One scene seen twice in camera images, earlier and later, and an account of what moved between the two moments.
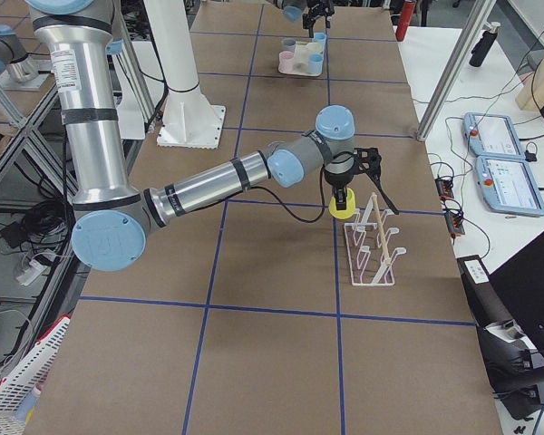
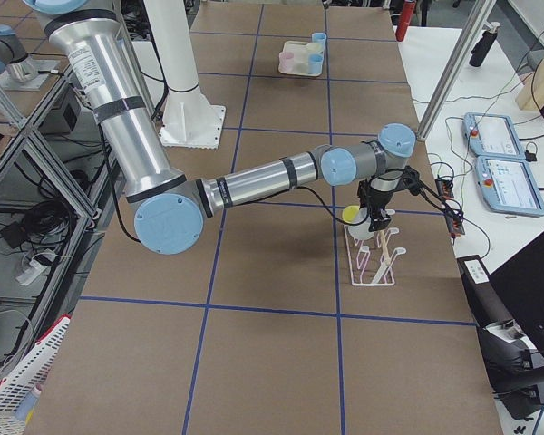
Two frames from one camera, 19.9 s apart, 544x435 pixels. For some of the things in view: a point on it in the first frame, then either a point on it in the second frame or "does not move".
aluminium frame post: [475, 24] does not move
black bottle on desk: [483, 45] does not move
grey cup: [288, 44] -> [359, 228]
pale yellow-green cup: [314, 48] does not move
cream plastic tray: [301, 62] does not move
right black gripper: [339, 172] -> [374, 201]
